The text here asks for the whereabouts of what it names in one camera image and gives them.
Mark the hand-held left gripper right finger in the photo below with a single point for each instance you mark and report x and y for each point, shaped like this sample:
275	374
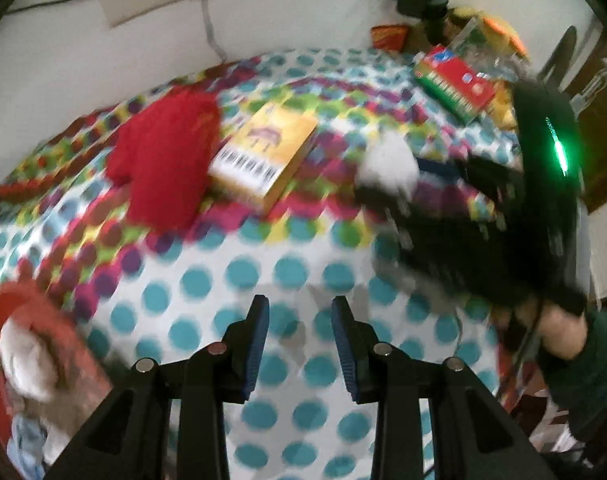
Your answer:
344	350

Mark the small orange box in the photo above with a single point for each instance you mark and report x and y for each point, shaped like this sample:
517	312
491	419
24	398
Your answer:
389	36

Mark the black device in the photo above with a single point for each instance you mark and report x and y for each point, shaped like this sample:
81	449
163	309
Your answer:
423	0

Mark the person's right hand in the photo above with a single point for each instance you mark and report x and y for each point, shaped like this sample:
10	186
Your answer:
558	332

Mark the red knitted cloth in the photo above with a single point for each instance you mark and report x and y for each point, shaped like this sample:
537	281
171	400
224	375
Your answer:
163	160

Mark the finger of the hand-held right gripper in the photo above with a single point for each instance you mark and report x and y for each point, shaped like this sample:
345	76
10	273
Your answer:
388	205
446	170

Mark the dark chair back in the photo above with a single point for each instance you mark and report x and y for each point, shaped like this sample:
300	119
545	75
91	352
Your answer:
561	55

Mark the pale blue cloth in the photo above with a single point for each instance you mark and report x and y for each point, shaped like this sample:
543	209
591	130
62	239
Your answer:
28	440

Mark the grey balled sock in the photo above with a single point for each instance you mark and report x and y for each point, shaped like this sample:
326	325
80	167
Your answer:
26	360

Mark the red and green box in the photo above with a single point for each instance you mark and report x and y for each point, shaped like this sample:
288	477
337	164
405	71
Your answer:
456	82

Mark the white sock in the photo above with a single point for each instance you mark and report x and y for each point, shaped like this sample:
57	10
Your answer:
391	162

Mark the yellow snack packet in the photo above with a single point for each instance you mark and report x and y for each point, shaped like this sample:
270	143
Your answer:
503	107

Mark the yellow cardboard box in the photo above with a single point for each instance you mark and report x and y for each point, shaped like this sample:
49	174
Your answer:
266	155

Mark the polka dot tablecloth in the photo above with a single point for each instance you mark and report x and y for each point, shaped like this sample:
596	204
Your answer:
283	260

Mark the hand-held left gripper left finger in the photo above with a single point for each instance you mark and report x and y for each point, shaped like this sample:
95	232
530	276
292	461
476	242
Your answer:
253	345

